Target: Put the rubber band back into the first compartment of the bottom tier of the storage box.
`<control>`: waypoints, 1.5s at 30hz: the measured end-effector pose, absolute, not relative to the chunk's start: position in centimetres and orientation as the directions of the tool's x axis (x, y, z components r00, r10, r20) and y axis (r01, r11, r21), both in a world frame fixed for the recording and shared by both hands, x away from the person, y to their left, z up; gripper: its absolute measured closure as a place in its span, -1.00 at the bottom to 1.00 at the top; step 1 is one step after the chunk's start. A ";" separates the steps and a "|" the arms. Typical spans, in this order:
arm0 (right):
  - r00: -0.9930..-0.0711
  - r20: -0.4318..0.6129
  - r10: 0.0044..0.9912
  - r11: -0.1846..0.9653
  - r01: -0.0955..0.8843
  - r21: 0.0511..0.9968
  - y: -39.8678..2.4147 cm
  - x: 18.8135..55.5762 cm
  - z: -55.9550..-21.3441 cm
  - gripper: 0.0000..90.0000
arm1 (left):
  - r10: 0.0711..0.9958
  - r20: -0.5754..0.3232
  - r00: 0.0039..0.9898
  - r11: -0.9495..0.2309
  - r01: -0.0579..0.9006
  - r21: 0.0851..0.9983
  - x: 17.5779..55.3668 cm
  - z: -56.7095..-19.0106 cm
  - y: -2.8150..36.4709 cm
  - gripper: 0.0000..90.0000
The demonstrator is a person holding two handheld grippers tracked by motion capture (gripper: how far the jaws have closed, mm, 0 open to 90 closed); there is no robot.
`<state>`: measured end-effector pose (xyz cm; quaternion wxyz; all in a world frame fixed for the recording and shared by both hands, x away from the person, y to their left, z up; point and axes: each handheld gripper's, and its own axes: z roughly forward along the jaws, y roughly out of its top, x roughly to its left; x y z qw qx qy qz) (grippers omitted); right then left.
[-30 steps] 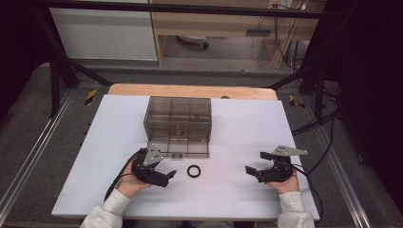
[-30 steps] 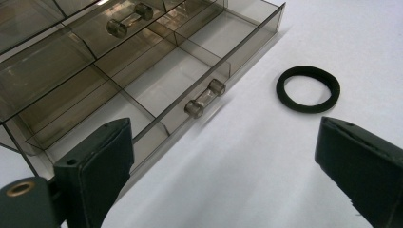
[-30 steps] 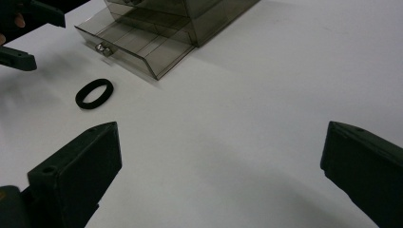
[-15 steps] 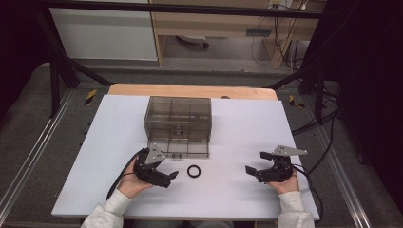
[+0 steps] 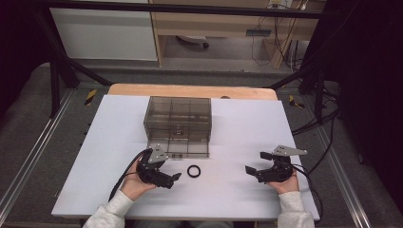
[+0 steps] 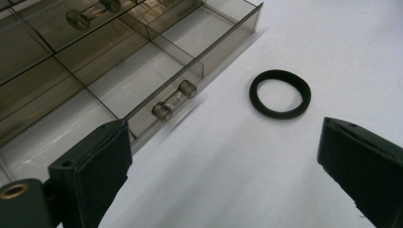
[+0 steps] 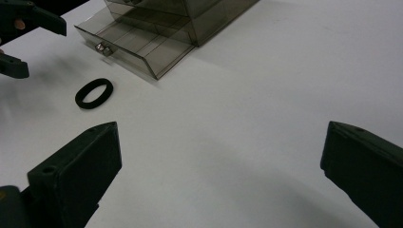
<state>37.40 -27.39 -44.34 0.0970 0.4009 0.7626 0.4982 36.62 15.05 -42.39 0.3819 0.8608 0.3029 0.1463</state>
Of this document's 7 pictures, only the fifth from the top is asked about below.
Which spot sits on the person's right hand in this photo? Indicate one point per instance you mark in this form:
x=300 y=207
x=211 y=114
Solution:
x=286 y=186

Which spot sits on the aluminium floor rail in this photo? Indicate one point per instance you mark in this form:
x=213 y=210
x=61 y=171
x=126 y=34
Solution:
x=34 y=148
x=343 y=177

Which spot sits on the white foam board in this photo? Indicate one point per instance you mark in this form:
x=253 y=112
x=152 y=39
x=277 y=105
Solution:
x=228 y=196

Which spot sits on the smoky transparent drawer box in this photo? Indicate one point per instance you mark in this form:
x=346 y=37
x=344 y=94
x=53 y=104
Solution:
x=177 y=109

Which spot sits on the black curtain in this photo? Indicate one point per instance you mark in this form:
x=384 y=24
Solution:
x=19 y=47
x=370 y=79

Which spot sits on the black metal frame stand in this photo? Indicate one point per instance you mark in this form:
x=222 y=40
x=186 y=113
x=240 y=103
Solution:
x=318 y=91
x=55 y=85

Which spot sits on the light wooden desk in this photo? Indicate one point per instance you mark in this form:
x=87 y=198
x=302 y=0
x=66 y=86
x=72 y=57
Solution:
x=221 y=23

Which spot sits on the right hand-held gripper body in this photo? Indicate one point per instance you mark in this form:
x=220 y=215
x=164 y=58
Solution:
x=278 y=172

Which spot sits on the black metal frame crossbar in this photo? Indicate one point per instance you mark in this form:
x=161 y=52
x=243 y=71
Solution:
x=190 y=9

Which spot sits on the yellow black hazard tape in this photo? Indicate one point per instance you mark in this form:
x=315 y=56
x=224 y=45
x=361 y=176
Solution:
x=294 y=102
x=90 y=97

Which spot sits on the white cabinet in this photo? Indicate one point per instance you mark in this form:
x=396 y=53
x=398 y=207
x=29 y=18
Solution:
x=104 y=34

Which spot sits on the office chair base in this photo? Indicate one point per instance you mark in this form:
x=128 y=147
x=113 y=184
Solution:
x=193 y=39

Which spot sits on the person's left hand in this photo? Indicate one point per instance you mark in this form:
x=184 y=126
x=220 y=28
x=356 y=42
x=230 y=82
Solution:
x=134 y=186

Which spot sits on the grey power strip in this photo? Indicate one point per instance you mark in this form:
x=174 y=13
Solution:
x=258 y=32

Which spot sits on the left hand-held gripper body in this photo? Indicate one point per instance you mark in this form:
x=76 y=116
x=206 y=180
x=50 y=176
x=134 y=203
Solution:
x=152 y=175

